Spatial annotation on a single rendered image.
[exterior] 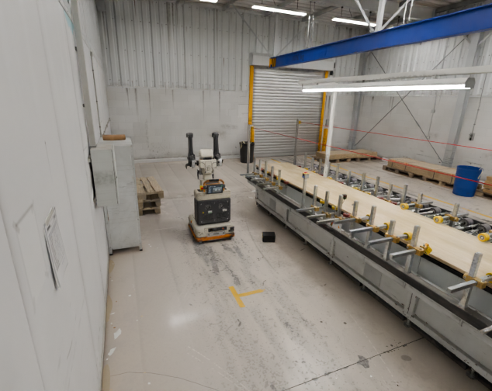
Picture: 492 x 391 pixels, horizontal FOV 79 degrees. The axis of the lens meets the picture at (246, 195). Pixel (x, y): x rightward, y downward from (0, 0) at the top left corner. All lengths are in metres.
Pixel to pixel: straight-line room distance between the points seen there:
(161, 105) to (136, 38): 2.04
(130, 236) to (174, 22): 7.83
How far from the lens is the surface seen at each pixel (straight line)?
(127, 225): 4.53
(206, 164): 4.76
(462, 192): 9.15
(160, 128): 10.67
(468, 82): 3.10
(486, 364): 3.35
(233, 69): 11.29
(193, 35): 10.99
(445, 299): 2.97
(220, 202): 4.61
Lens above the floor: 2.17
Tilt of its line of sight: 18 degrees down
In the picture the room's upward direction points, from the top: 2 degrees clockwise
